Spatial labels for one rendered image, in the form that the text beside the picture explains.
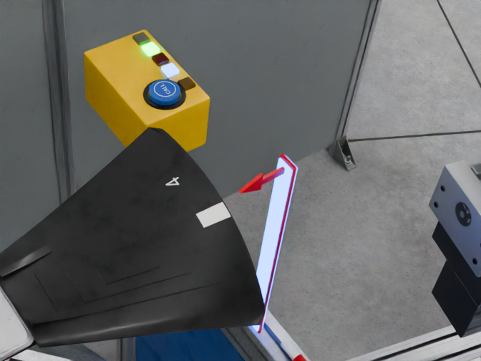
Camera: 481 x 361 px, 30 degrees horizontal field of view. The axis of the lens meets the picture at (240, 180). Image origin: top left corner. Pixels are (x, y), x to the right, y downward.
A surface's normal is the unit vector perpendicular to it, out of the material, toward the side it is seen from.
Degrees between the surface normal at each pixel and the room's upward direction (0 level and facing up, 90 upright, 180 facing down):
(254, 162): 90
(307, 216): 0
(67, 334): 12
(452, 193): 90
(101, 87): 90
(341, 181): 0
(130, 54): 0
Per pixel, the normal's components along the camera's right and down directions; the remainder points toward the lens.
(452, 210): -0.92, 0.23
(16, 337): 0.10, -0.65
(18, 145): 0.59, 0.65
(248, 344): -0.80, 0.40
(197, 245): 0.29, -0.44
